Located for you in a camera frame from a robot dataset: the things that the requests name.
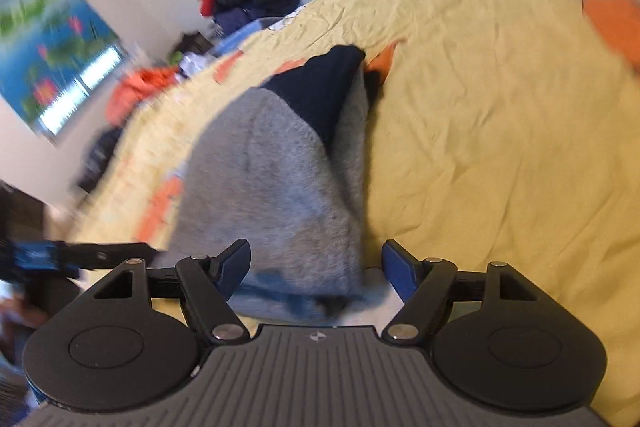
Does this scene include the dark olive clothes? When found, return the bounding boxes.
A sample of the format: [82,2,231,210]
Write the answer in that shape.
[172,32,212,58]

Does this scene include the orange garment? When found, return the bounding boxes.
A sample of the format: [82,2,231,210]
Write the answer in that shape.
[106,67,182,126]

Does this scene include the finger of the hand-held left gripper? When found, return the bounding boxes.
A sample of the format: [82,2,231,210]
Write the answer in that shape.
[62,242,169,274]

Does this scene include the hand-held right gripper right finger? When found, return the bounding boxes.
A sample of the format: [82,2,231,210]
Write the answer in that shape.
[381,239,549,344]

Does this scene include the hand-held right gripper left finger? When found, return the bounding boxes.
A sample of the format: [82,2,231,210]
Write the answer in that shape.
[82,238,252,344]

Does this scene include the navy garment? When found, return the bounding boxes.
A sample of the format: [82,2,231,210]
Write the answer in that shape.
[215,2,267,38]

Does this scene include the dark cloth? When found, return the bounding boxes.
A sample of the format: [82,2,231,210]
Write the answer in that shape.
[75,127,124,194]

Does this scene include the light blue cloth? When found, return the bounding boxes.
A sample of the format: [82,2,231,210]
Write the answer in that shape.
[210,17,282,58]

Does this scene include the yellow printed bedsheet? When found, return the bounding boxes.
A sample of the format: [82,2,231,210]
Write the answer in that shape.
[65,0,640,427]

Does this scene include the navy and grey sweater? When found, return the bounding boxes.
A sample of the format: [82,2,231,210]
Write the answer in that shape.
[162,44,384,324]

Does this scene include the wall poster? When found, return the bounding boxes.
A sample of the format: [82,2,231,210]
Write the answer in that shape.
[0,0,129,138]

